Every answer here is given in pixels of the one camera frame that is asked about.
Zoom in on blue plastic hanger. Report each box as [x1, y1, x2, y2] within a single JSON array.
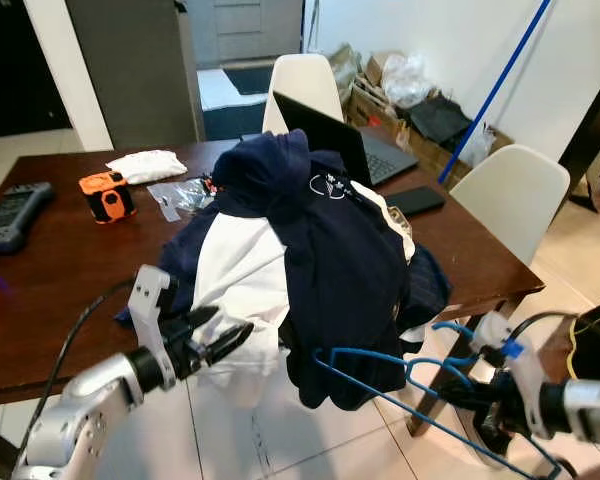
[[313, 340, 566, 480], [325, 318, 501, 401]]

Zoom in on white navy-sleeved shirt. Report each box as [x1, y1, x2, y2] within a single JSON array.
[[120, 212, 291, 386]]

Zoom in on black bag with yellow trim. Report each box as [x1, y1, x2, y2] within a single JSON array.
[[565, 298, 600, 381]]

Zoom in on clear plastic bag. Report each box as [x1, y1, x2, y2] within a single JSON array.
[[145, 178, 221, 221]]

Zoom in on dark wooden dining table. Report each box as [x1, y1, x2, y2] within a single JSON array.
[[0, 125, 546, 476]]

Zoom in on navy sweater with white logo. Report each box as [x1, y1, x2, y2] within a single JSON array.
[[210, 128, 416, 411]]

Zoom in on orange and black device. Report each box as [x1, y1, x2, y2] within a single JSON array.
[[78, 170, 138, 225]]

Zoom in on white cloth pouch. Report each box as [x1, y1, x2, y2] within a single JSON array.
[[105, 150, 189, 186]]

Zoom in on black smartphone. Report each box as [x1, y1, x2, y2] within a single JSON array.
[[385, 185, 447, 216]]

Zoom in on white plastic chair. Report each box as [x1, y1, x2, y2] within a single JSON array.
[[450, 143, 571, 269], [262, 53, 346, 136]]

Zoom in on dark grey handheld controller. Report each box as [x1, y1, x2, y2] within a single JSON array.
[[0, 182, 56, 254]]

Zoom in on black laptop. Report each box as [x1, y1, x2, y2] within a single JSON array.
[[272, 90, 421, 189]]

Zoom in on black plastic bag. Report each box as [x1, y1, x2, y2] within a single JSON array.
[[410, 95, 476, 151]]

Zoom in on large cardboard box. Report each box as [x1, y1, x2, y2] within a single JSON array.
[[345, 45, 511, 181]]

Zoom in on blue pole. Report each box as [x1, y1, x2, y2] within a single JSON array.
[[438, 0, 553, 186]]

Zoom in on white plastic bag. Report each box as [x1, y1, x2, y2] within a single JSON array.
[[380, 55, 436, 109]]

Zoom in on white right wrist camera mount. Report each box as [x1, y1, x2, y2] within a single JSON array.
[[470, 310, 551, 441]]

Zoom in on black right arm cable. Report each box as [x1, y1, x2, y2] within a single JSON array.
[[505, 310, 581, 346]]

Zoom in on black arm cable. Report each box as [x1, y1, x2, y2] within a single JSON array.
[[40, 280, 136, 441], [505, 310, 581, 346]]

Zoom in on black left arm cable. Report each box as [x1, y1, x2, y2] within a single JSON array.
[[40, 280, 136, 441]]

